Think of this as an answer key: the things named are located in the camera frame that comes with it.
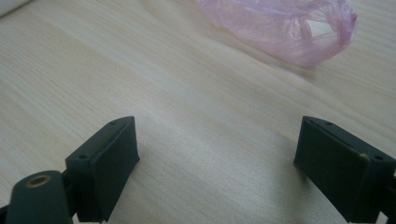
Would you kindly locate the pink plastic bag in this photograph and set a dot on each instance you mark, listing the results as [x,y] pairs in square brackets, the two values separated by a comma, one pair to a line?
[274,28]

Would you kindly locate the white plastic bin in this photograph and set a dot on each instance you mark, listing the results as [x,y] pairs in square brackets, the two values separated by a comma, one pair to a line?
[11,5]

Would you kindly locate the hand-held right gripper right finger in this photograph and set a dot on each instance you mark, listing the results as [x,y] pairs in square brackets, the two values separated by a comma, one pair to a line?
[336,168]

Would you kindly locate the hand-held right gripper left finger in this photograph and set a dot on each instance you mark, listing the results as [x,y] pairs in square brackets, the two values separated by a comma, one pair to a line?
[106,168]

